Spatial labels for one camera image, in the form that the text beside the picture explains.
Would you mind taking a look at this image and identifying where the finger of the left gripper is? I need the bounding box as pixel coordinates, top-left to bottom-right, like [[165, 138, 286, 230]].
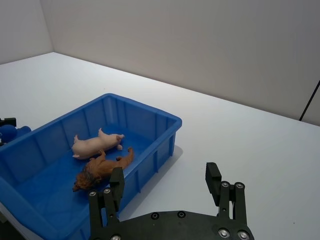
[[0, 117, 17, 129]]

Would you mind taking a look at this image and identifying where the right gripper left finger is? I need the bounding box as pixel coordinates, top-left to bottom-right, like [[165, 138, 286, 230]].
[[88, 167, 126, 237]]

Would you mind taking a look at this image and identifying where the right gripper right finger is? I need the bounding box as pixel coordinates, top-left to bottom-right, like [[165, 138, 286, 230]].
[[205, 162, 247, 227]]

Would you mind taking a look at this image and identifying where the blue fuzzy toy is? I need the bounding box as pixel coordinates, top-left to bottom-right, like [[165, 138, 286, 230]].
[[0, 124, 33, 146]]

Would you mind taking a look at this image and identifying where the brown toy lion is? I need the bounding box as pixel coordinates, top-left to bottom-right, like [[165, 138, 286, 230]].
[[72, 146, 135, 193]]

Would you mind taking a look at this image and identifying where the pink toy pig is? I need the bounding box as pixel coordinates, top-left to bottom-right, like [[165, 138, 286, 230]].
[[71, 127, 126, 161]]

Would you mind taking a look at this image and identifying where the blue plastic bin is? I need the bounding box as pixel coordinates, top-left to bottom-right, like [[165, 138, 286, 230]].
[[0, 92, 183, 240]]

